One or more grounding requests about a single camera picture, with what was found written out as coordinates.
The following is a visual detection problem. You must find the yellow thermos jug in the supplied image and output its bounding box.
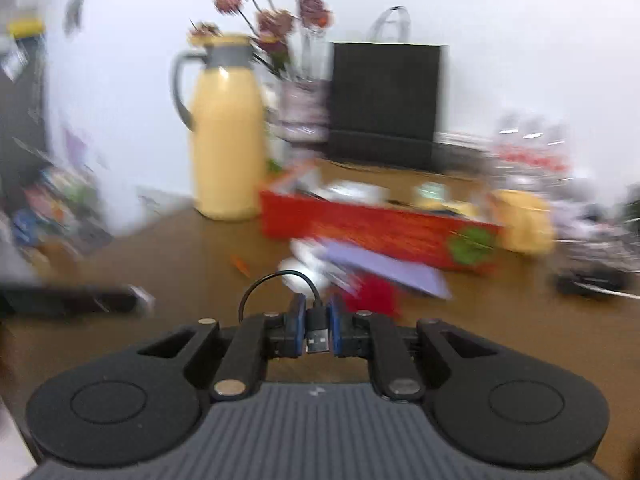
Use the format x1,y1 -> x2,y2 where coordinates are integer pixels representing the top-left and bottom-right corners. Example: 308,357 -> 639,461
170,34 -> 268,222

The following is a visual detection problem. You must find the purple wrapped vase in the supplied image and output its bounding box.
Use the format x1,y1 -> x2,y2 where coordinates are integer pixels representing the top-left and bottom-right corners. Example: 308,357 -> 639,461
272,77 -> 331,148

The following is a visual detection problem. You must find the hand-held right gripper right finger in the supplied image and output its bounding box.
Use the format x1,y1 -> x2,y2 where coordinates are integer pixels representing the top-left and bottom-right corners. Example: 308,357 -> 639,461
328,294 -> 501,403

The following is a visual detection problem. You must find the wire rack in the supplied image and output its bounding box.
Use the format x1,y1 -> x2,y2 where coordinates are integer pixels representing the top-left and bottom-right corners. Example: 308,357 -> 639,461
10,160 -> 116,261

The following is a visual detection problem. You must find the white plastic box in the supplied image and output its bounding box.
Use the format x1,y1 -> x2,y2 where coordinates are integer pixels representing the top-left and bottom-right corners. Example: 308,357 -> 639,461
320,182 -> 391,206

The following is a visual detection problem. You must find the white round lid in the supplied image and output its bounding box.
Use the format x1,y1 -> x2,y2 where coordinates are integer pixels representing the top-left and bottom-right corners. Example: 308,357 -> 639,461
277,256 -> 321,291

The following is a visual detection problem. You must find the red cardboard box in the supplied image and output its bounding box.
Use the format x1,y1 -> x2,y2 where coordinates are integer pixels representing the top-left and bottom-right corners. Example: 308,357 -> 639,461
259,160 -> 503,276

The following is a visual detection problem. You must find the wall notice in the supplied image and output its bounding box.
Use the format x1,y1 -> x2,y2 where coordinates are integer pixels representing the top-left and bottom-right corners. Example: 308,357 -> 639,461
65,0 -> 86,36

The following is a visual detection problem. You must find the yellow mug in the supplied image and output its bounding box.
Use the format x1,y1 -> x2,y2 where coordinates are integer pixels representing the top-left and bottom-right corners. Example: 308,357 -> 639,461
492,190 -> 556,256

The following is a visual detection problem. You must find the dark red pouch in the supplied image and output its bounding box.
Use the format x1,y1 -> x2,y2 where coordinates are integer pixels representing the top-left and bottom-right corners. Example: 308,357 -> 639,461
345,275 -> 401,318

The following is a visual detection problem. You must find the dark cabinet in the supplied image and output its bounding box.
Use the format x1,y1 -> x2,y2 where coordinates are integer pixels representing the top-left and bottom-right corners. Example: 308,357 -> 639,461
0,20 -> 48,171

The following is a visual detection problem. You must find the black paper bag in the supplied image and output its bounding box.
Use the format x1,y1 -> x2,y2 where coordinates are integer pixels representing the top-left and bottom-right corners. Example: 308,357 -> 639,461
327,6 -> 449,173

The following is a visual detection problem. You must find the white flat box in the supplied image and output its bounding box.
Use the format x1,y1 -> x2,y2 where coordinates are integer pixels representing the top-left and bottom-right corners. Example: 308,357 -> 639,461
435,132 -> 496,148

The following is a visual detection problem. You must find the white soft item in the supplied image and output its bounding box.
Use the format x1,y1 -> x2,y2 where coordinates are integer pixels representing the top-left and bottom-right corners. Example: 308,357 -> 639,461
290,239 -> 351,283

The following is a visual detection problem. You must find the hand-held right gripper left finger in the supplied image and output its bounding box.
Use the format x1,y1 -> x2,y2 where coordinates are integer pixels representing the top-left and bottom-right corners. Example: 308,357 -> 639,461
137,293 -> 307,402

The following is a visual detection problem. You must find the clear plastic bottle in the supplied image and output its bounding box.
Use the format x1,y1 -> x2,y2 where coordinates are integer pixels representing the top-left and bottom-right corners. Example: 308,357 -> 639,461
414,182 -> 448,208

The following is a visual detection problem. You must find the purple white packet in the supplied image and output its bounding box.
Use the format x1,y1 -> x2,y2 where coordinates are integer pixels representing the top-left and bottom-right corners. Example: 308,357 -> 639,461
320,239 -> 453,302

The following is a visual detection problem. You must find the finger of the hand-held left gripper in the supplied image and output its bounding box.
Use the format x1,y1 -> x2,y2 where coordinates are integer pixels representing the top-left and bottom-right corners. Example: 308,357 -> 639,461
0,282 -> 153,318

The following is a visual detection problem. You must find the thin black usb cable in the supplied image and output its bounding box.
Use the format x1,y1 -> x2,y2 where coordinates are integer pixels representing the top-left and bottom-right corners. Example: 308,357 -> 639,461
237,271 -> 332,356

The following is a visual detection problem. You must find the yellow white plush toy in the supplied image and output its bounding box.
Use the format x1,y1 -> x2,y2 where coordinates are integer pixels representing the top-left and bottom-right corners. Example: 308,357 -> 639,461
415,200 -> 483,221

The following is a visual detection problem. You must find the dried rose bouquet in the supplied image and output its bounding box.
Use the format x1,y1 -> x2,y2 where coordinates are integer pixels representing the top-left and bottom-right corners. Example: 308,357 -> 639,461
187,0 -> 335,81

